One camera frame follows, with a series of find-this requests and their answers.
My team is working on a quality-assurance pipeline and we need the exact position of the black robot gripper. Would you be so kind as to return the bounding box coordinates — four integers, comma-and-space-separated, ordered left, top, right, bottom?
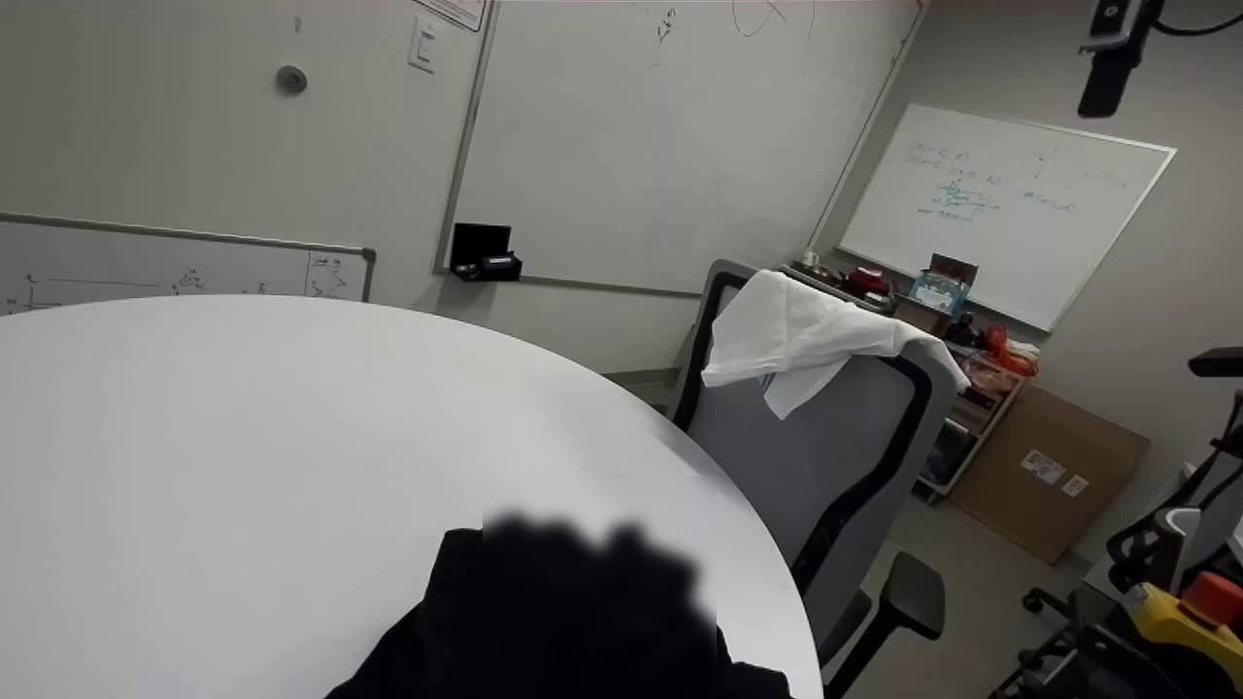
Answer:
1076, 0, 1167, 122

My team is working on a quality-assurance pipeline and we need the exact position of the white cloth on chair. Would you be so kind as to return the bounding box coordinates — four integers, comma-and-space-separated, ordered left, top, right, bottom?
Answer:
701, 267, 968, 421

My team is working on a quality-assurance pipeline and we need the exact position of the grey mesh office chair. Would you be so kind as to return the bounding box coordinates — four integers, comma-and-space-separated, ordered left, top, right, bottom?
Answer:
674, 261, 957, 699

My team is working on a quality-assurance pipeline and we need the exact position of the black marker holder box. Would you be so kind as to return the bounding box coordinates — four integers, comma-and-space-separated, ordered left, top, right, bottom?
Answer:
452, 223, 525, 283

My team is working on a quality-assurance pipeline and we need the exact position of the large wall whiteboard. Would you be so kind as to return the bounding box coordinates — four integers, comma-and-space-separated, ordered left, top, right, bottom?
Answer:
443, 0, 934, 296

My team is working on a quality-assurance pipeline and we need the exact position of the black stand frame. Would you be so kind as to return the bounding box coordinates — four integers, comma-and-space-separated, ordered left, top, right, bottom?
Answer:
988, 393, 1243, 699

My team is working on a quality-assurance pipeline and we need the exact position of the white wall switch plate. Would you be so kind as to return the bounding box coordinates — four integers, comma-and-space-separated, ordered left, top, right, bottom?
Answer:
410, 17, 436, 74

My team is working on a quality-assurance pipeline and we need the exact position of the brown cardboard box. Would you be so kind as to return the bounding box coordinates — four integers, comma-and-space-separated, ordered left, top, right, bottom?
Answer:
953, 386, 1150, 565

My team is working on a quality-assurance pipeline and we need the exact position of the black cable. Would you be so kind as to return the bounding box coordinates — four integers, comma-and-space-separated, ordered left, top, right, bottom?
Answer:
1150, 6, 1243, 38

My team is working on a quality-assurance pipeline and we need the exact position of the yellow red device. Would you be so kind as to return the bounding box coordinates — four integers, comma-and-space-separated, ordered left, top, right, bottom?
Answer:
1126, 571, 1243, 699

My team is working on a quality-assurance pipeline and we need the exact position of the black cloth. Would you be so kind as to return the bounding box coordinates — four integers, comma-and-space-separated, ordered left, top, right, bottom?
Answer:
327, 513, 794, 699

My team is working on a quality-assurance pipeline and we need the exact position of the leaning whiteboard right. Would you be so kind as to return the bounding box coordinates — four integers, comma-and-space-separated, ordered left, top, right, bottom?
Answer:
839, 105, 1172, 332

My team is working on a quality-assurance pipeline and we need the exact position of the round grey wall knob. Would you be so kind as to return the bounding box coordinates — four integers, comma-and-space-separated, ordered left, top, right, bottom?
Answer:
276, 65, 311, 97

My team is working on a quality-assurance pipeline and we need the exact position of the low whiteboard left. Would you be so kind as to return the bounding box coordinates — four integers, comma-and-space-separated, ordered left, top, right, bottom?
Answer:
0, 213, 379, 316

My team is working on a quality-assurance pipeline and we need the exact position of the cluttered low shelf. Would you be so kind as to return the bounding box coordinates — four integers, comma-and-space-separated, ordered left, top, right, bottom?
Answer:
789, 261, 1027, 501

